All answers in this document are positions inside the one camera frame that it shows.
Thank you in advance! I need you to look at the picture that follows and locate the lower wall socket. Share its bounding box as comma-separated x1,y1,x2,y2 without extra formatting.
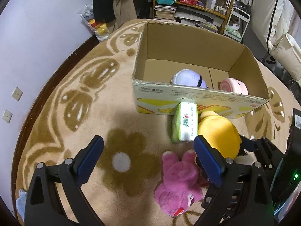
2,110,12,123

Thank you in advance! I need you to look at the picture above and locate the wall socket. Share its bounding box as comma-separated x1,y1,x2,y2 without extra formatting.
11,87,23,101
2,110,12,123

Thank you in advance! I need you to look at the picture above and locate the white-haired blindfolded plush doll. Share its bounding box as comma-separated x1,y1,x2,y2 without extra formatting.
171,69,207,88

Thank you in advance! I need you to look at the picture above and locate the upper wall socket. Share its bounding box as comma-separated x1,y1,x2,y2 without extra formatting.
11,87,23,101

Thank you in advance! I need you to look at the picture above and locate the white cushioned chair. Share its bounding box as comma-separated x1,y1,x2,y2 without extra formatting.
249,0,300,83

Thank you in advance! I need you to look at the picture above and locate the light blue slipper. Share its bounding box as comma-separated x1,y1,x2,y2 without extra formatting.
16,188,27,220

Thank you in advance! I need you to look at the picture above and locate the wooden shelf unit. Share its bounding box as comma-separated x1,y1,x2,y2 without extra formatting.
152,0,235,35

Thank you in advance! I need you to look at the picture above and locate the green tissue pack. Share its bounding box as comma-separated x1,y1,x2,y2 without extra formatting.
171,102,198,143

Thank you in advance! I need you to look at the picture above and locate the beige patterned carpet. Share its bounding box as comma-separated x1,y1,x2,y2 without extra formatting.
16,19,300,225

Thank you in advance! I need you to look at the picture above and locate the open cardboard box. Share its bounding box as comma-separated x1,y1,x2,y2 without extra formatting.
132,22,270,118

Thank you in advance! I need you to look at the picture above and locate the white metal trolley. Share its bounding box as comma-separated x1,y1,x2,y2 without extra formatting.
223,5,251,43

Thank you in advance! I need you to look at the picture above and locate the pink swirl roll plush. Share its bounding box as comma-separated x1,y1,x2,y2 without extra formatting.
219,78,249,95

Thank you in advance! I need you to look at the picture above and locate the yellow dog plush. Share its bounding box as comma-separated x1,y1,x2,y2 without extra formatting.
198,111,242,159

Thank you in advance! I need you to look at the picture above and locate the beige trench coat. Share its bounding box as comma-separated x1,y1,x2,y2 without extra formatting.
110,0,137,31

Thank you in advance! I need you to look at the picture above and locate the clear bag of toys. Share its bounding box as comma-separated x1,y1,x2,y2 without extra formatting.
78,5,110,42

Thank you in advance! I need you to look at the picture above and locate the pink bear plush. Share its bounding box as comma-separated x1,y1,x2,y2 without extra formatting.
154,150,204,217

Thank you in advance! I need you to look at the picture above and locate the black hanging coat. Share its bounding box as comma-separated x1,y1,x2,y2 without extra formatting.
93,0,115,23

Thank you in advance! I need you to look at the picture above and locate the stack of books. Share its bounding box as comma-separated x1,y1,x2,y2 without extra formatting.
154,5,176,21

